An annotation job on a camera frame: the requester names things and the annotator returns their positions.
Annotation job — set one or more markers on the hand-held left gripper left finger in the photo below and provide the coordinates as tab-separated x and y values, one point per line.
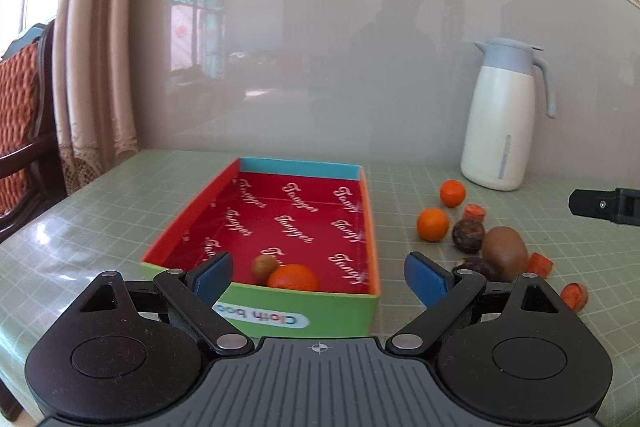
216	276

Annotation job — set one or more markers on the dark brown dried fruit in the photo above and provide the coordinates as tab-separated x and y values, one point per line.
475	267
467	234

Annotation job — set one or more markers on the wooden chair with orange cushion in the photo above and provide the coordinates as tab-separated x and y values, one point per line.
20	117

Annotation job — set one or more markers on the orange mandarin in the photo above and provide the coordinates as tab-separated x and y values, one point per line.
452	193
432	225
293	278

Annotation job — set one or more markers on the beige lace curtain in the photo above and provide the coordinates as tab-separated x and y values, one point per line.
95	57

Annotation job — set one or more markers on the green checked tablecloth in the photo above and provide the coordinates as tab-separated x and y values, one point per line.
125	192

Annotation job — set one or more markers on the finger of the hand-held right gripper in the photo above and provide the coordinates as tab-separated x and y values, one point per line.
600	204

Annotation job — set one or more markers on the orange cylinder fruit piece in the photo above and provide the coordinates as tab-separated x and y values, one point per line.
540	265
574	296
475	211

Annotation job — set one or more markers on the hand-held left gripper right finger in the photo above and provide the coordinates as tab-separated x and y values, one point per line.
424	279

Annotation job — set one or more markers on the small brown kiwi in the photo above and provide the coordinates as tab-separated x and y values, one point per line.
263	268

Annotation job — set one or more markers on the large brown kiwi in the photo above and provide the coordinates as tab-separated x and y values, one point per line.
504	253

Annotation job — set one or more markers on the colourful cardboard box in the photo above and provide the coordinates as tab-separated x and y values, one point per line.
295	227

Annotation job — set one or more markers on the white thermos jug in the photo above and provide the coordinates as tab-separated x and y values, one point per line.
497	122

